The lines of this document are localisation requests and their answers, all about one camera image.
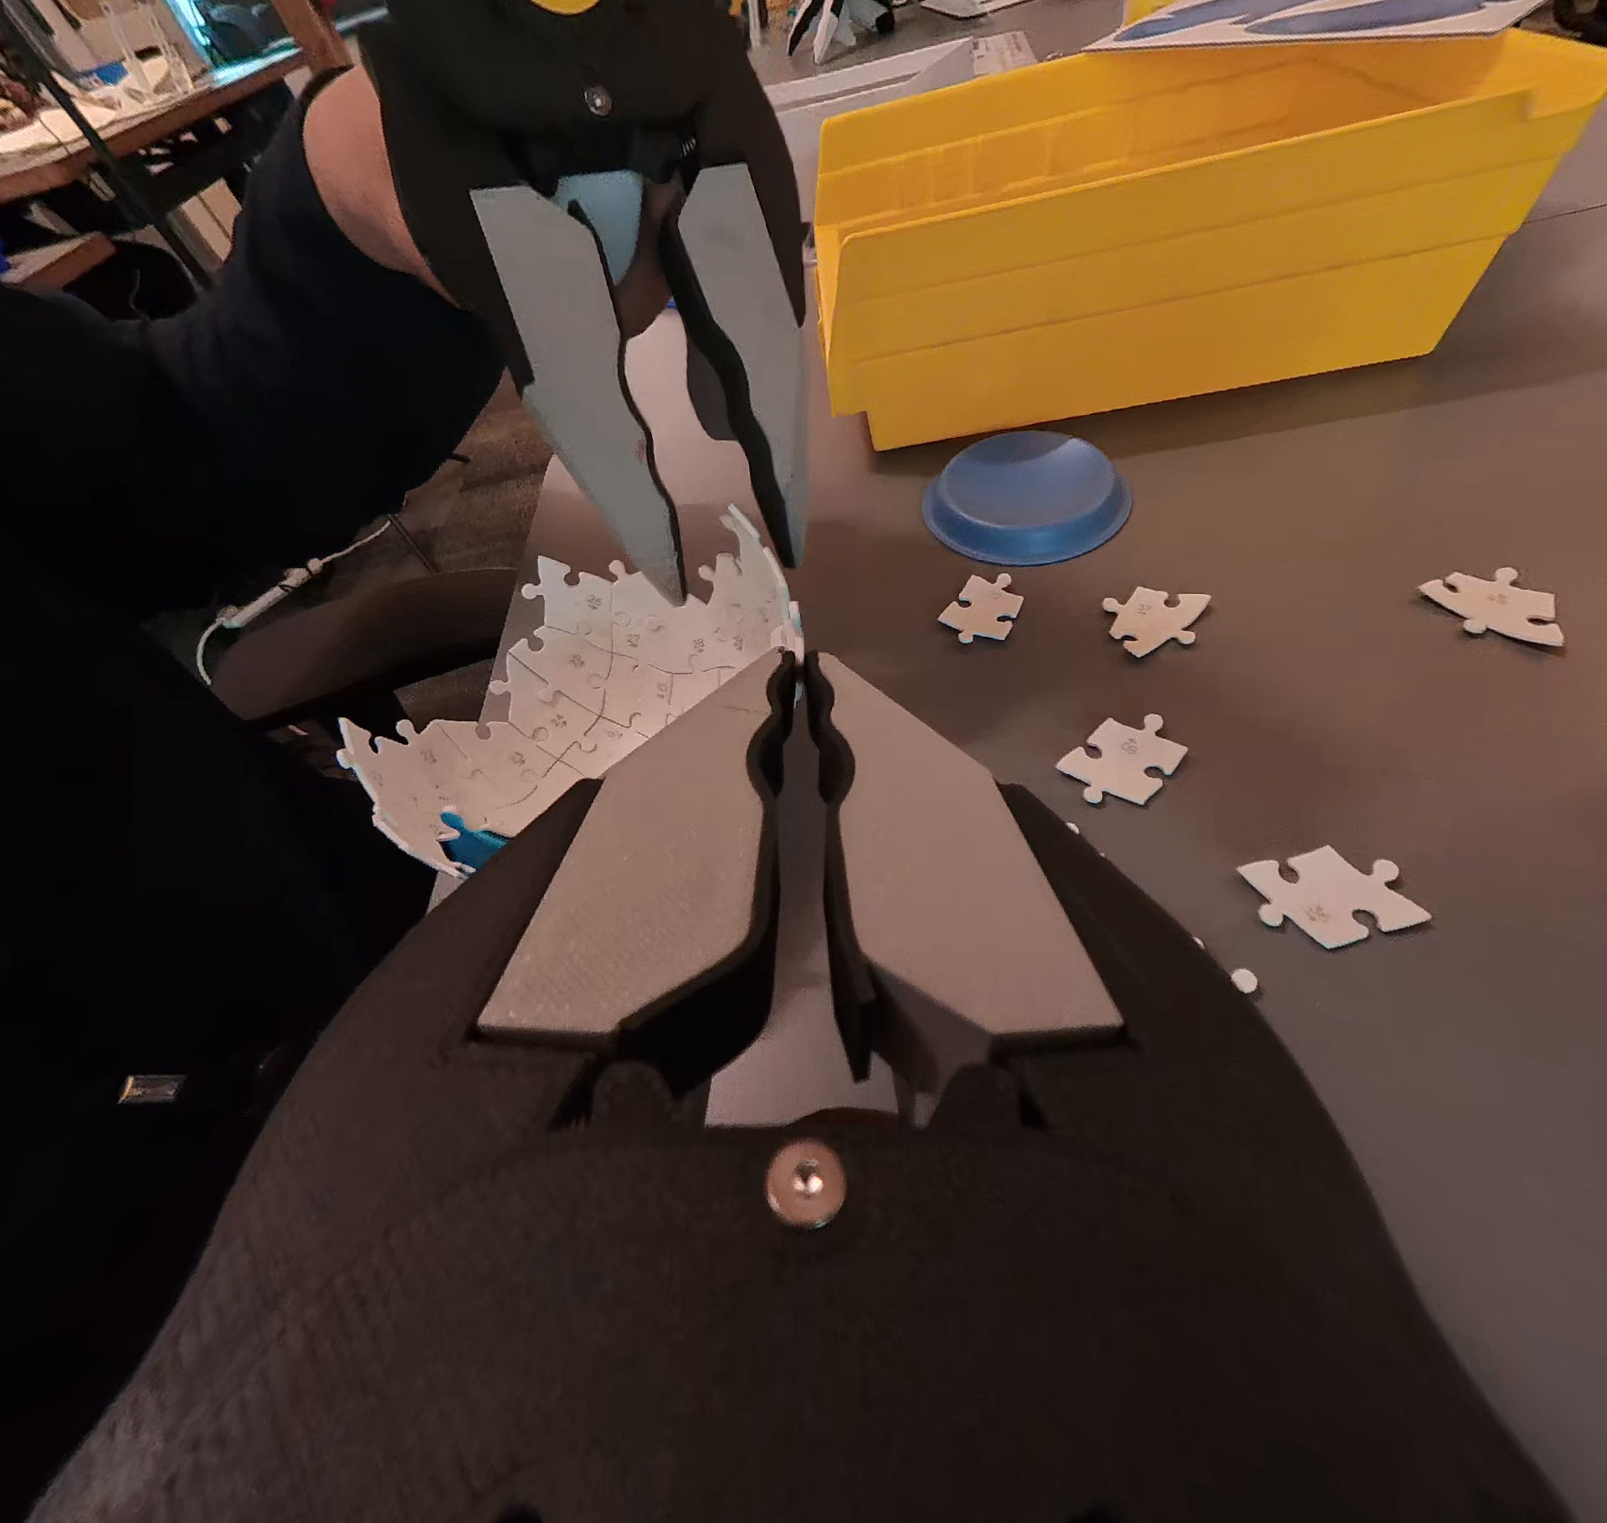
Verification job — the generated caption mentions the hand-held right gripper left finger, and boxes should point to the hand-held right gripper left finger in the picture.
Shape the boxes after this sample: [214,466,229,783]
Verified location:
[472,646,802,1097]

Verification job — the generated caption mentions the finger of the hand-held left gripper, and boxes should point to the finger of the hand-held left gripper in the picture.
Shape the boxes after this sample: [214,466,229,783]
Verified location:
[661,160,808,570]
[472,182,690,605]

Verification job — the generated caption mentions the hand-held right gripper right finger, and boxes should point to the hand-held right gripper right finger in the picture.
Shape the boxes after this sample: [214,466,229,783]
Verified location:
[806,650,1127,1097]

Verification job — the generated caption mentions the partly built puzzle ball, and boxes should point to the partly built puzzle ball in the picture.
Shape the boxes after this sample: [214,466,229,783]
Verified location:
[337,505,806,877]

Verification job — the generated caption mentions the white puzzle pieces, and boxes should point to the white puzzle pieces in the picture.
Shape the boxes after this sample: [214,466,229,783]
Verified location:
[935,564,1568,997]

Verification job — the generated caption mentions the person's left forearm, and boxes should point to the person's left forearm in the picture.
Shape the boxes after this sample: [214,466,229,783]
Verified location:
[0,64,510,601]

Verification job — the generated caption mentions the blue plastic ball stand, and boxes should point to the blue plastic ball stand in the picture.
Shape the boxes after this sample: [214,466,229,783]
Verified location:
[923,430,1135,566]

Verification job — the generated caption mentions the cluttered wooden desk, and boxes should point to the cluttered wooden desk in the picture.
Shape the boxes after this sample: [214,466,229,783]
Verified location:
[0,35,322,211]

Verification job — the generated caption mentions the grey office chair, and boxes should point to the grey office chair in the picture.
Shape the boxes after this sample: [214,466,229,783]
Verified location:
[206,562,523,732]

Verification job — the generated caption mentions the yellow plastic bin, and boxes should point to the yellow plastic bin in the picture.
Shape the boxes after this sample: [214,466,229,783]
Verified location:
[813,27,1607,450]

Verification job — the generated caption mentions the person's dark clothed body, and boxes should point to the person's dark clothed body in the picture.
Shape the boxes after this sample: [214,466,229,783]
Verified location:
[0,280,504,1523]

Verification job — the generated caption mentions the printed white card sheet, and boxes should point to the printed white card sheet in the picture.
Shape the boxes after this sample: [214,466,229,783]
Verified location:
[1082,0,1607,52]

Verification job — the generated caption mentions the white power cable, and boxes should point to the white power cable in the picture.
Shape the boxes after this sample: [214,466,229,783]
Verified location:
[194,519,404,721]

